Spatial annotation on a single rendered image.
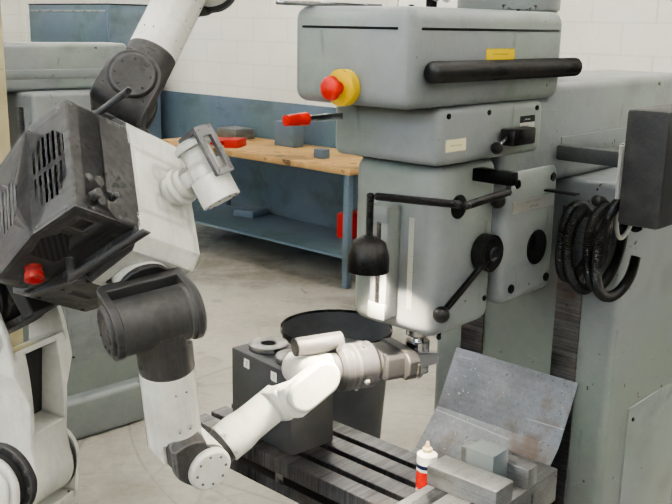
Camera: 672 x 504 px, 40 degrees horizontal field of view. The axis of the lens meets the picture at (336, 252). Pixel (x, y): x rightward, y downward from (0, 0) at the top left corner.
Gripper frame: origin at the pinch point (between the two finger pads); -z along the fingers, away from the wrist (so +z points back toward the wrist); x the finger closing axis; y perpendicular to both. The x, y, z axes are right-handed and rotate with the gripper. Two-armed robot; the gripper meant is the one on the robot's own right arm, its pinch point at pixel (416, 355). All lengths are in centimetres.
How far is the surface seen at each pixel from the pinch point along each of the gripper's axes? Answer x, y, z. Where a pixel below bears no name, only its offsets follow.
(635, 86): 9, -51, -61
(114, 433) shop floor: 252, 124, -5
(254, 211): 570, 93, -213
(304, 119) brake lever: 1, -46, 25
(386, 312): -5.9, -11.8, 11.1
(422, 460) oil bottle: -4.9, 20.1, 0.7
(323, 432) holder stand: 23.5, 24.7, 7.7
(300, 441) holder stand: 22.1, 25.0, 14.0
